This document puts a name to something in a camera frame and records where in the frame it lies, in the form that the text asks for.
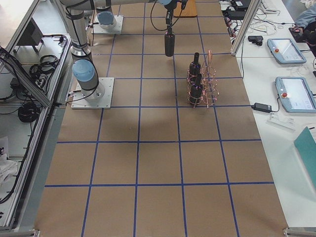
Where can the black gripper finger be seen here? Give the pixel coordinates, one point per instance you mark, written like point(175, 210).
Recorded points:
point(168, 20)

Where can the dark wine bottle carried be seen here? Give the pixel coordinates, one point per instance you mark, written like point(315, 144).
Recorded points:
point(169, 42)

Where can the wooden tray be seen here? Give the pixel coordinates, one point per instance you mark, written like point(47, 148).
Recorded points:
point(190, 10)

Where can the dark wine bottle rear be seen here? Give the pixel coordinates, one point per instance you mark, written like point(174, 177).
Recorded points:
point(194, 68)

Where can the dark wine bottle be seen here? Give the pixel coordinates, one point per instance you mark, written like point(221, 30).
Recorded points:
point(196, 91)
point(194, 68)

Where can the dark wine bottle front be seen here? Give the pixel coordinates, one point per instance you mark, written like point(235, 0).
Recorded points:
point(196, 91)

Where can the black handheld device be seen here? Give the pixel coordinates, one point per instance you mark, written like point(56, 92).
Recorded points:
point(257, 40)

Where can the upper teach pendant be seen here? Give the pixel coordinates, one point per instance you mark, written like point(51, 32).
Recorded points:
point(285, 51)

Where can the teach pendant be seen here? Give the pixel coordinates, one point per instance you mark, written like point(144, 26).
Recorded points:
point(295, 95)
point(285, 51)

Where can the black power adapter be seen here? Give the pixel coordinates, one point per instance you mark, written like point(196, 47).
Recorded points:
point(262, 107)

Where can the lower teach pendant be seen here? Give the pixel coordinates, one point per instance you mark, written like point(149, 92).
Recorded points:
point(295, 95)

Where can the teal folder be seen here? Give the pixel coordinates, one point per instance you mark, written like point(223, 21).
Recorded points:
point(306, 146)

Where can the copper wire bottle basket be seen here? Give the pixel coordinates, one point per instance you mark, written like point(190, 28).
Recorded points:
point(210, 92)

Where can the aluminium frame post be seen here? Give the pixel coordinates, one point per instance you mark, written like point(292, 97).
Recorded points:
point(250, 14)

